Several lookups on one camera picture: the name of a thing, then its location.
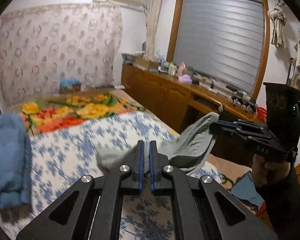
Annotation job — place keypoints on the grey window roller blind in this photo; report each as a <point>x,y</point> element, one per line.
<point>222,39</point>

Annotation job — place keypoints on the cardboard box on sideboard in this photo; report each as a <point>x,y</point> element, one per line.
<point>145,64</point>

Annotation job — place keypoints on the right hand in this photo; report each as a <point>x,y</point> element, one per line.
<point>264,172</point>

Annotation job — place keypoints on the colourful floral blanket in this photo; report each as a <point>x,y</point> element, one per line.
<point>51,113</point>

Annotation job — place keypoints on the patterned pink circle curtain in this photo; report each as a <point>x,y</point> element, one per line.
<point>40,46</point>

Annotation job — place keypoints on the pink bottle on sideboard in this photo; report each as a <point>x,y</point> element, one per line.
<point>182,69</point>

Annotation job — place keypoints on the folded blue denim jeans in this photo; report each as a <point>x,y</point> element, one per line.
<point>15,162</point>

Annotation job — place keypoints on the blue floral white quilt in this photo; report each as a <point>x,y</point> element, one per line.
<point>61,157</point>

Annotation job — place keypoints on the cardboard box with blue cloth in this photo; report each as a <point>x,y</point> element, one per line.
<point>69,85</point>

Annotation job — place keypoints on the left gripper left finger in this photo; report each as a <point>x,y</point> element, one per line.
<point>131,171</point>

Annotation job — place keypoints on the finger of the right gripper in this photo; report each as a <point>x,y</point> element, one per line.
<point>227,132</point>
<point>227,124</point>

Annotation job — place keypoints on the tied beige curtain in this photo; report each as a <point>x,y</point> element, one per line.
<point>153,12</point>

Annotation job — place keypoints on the grey-green pants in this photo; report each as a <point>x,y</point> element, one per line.
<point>187,152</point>

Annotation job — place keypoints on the pink tissue pack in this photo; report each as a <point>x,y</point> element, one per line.
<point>185,79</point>

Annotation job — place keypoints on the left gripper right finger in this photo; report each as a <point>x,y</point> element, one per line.
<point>162,173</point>

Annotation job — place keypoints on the long wooden sideboard cabinet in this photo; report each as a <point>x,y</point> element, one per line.
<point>177,104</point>

